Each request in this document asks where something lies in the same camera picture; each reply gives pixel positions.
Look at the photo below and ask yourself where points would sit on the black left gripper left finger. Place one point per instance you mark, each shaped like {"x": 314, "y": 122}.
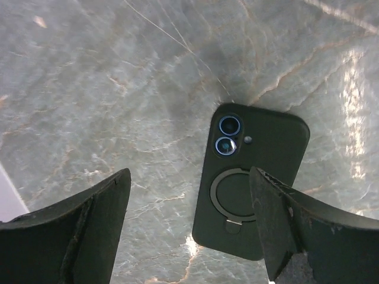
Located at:
{"x": 72, "y": 241}

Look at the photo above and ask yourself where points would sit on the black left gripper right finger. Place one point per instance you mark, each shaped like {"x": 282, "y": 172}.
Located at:
{"x": 305, "y": 240}

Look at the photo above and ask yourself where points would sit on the black smartphone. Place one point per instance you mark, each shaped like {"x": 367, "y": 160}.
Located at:
{"x": 242, "y": 137}

